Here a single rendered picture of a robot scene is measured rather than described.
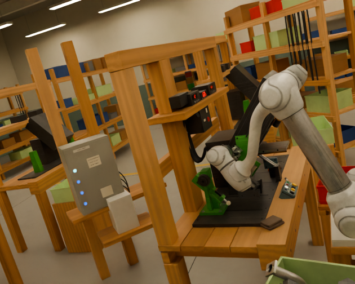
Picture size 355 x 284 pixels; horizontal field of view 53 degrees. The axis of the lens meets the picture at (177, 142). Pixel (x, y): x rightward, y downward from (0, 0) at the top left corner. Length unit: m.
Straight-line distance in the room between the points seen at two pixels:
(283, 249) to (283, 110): 0.67
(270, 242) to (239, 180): 0.35
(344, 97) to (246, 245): 3.48
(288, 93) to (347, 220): 0.56
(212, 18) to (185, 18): 0.88
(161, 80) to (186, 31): 9.55
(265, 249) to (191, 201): 0.66
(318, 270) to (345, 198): 0.31
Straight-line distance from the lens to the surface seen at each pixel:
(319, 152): 1.57
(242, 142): 2.32
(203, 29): 11.49
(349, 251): 1.85
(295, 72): 1.66
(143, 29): 12.15
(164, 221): 1.95
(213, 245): 1.92
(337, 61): 4.96
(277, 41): 5.37
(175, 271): 2.11
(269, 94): 1.48
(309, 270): 1.59
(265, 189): 2.39
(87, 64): 7.99
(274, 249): 1.82
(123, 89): 1.79
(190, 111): 2.07
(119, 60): 1.77
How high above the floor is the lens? 1.84
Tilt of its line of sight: 13 degrees down
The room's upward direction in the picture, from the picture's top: 14 degrees counter-clockwise
